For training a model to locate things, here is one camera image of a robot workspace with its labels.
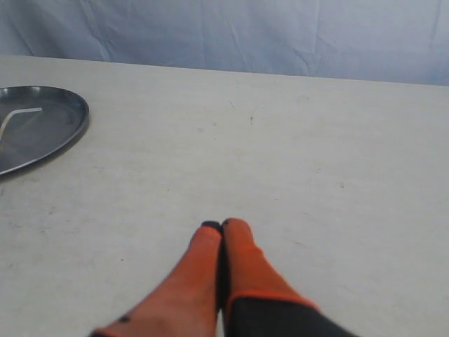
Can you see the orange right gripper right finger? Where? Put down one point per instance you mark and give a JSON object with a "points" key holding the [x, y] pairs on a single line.
{"points": [[260, 302]]}

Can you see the round metal plate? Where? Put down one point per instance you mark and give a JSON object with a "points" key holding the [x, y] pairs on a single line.
{"points": [[33, 137]]}

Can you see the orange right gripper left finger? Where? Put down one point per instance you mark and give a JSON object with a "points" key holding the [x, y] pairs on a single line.
{"points": [[185, 303]]}

